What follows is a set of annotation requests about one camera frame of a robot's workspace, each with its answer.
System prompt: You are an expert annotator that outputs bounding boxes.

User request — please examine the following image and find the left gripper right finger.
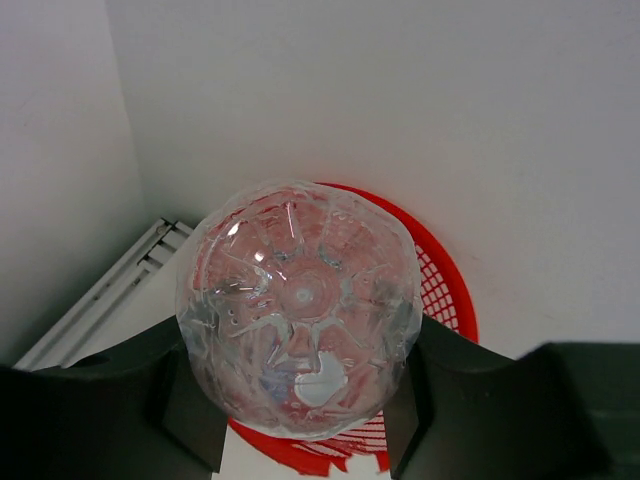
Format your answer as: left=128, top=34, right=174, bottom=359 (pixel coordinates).
left=384, top=318, right=639, bottom=479

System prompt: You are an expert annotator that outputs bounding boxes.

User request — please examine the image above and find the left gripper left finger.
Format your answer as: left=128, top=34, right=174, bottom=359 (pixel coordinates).
left=1, top=317, right=228, bottom=479

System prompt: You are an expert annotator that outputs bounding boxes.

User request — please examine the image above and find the clear bottle blue cap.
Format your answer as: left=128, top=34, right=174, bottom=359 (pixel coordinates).
left=175, top=181, right=423, bottom=440

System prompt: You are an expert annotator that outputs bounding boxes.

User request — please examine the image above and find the left aluminium side rail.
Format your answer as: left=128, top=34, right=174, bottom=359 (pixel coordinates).
left=15, top=218, right=193, bottom=371

